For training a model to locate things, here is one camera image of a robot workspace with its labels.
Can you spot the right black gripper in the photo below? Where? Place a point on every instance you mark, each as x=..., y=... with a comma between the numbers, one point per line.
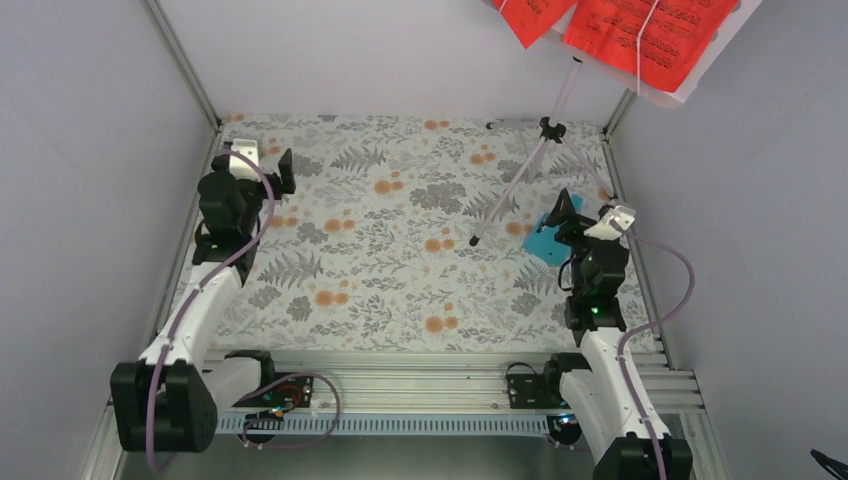
x=558, y=217

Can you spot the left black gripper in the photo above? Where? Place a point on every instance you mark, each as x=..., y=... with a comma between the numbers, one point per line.
x=287, y=184

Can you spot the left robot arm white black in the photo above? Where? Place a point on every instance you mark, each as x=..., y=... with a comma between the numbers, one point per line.
x=165, y=401

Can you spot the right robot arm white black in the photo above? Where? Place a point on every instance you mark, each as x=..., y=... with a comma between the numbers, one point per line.
x=600, y=382

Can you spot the floral table mat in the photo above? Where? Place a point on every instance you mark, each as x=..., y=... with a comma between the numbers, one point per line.
x=398, y=237

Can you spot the red sheet music left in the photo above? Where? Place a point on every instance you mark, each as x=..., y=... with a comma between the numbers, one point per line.
x=529, y=20

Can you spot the red sheet music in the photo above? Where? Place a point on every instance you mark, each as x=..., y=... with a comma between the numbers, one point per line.
x=659, y=42
x=529, y=20

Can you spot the red sheet music right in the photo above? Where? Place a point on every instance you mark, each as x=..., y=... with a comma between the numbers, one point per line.
x=659, y=42

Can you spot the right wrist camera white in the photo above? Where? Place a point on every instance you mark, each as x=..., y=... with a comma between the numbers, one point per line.
x=614, y=221

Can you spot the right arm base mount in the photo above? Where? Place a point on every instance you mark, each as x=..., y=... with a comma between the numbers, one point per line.
x=528, y=389

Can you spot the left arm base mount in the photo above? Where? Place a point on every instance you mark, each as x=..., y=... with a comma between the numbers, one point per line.
x=278, y=398

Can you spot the aluminium rail base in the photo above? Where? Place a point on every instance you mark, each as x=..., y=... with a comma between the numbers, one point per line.
x=445, y=394

